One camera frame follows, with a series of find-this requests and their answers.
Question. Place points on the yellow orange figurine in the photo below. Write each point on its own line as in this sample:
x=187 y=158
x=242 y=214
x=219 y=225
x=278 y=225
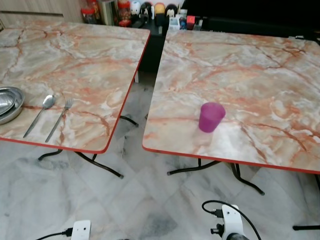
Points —
x=159 y=12

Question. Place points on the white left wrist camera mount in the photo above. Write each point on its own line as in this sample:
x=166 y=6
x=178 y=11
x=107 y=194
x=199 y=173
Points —
x=81 y=230

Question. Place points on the red container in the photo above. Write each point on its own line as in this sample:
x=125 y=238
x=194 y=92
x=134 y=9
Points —
x=124 y=14

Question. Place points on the white figurine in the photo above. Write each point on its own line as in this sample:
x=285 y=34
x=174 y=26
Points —
x=135 y=9

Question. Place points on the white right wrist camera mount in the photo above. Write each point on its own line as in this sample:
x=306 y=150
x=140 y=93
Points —
x=232 y=217

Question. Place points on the black figurine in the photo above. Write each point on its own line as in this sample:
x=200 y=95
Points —
x=172 y=11
x=146 y=11

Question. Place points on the steel fork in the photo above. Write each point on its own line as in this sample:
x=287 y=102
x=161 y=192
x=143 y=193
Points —
x=60 y=119

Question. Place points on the large steel plate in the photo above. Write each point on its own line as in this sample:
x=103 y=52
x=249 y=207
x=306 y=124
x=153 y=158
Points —
x=15 y=111

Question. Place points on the steel bowl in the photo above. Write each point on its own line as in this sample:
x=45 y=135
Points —
x=6 y=100

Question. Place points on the steel thermos flask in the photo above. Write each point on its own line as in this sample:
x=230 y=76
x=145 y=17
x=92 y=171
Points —
x=108 y=12

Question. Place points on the red lid clear jar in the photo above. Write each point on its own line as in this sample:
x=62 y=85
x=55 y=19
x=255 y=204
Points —
x=89 y=15

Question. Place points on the black low cabinet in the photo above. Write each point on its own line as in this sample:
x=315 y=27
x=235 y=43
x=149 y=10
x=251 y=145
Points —
x=152 y=50

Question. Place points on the small red box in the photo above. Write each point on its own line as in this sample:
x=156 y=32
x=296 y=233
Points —
x=190 y=22

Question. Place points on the steel spoon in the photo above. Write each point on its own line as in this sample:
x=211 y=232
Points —
x=48 y=101

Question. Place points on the purple plastic cup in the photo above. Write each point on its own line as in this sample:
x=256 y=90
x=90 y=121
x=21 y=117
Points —
x=211 y=119

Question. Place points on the marble folding table red edge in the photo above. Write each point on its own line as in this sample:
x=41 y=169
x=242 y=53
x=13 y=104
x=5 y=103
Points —
x=75 y=65
x=250 y=80

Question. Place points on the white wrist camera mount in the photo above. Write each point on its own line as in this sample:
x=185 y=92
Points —
x=81 y=230
x=232 y=217

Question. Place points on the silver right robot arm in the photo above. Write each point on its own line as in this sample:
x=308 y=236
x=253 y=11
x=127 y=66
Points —
x=236 y=237

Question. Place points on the light wooden cabinet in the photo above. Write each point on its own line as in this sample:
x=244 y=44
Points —
x=35 y=10

